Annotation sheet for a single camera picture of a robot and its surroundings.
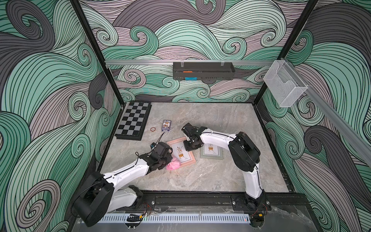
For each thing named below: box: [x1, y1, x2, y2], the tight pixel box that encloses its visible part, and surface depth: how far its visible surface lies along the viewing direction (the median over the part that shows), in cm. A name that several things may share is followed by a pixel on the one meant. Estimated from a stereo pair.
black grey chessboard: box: [114, 101, 153, 141], surface depth 106 cm
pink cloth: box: [165, 157, 181, 171], surface depth 82 cm
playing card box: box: [161, 119, 172, 132], surface depth 106 cm
